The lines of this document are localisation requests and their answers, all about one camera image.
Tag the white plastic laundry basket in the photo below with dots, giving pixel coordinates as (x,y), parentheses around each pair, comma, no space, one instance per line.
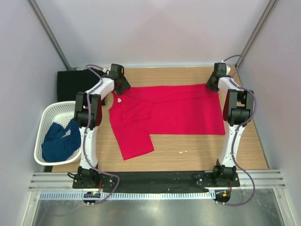
(60,113)

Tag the folded black t shirt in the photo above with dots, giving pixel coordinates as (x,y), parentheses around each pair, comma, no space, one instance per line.
(69,83)

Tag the blue t shirt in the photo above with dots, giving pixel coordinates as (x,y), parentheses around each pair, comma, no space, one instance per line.
(60,143)

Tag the right aluminium corner post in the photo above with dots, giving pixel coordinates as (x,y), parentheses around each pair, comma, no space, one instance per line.
(257,29)

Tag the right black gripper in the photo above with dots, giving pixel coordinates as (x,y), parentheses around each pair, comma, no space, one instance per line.
(209,84)

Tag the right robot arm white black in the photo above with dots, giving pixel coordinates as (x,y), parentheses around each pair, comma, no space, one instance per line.
(239,109)

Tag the aluminium rail frame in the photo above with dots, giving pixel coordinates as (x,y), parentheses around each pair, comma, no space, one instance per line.
(59,181)

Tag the red t shirt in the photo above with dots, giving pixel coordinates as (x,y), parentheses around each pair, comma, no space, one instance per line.
(140,112)

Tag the aluminium corner post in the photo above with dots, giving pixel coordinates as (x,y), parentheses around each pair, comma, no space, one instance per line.
(42,20)
(257,29)

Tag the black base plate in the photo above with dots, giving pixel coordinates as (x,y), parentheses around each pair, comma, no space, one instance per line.
(152,182)

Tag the left aluminium corner post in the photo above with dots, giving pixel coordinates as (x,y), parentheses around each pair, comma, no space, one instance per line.
(42,20)

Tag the white slotted cable duct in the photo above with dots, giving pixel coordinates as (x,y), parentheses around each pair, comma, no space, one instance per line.
(95,196)

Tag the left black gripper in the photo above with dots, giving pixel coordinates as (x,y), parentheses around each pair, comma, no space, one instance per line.
(125,85)

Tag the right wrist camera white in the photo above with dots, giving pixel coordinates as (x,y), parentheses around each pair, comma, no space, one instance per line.
(228,69)

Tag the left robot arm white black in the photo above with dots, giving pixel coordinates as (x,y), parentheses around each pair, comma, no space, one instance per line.
(88,115)

